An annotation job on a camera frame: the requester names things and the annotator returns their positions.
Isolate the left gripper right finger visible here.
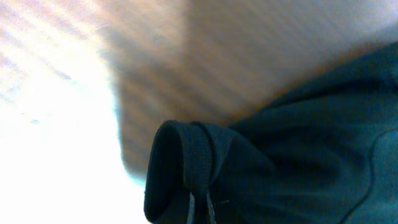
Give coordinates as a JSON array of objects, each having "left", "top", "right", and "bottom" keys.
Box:
[{"left": 206, "top": 192, "right": 216, "bottom": 224}]

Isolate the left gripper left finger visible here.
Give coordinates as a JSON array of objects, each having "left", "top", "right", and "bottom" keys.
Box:
[{"left": 187, "top": 193, "right": 195, "bottom": 224}]

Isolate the black t-shirt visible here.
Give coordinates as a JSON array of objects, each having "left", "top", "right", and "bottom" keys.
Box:
[{"left": 144, "top": 44, "right": 397, "bottom": 223}]

